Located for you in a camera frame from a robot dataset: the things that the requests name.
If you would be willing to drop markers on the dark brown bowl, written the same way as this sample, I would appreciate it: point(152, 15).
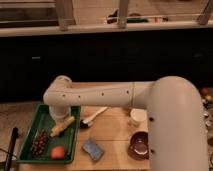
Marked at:
point(138, 147)

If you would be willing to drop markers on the white handled spatula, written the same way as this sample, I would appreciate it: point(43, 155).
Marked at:
point(87, 122)

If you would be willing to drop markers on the blue sponge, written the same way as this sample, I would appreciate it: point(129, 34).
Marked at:
point(93, 149)

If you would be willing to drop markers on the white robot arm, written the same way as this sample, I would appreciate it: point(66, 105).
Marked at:
point(177, 135)

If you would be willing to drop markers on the green plastic tray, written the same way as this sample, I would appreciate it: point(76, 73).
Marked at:
point(43, 121)

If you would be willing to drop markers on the red orange fruit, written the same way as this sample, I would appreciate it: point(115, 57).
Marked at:
point(58, 152)

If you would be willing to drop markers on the dark grape bunch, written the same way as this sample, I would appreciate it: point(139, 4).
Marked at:
point(39, 143)

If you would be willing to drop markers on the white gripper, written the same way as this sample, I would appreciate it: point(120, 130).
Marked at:
point(59, 113)

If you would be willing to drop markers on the yellow banana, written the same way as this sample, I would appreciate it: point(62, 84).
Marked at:
point(60, 127)

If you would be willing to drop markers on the black stand pole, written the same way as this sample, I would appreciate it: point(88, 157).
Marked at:
point(11, 147)

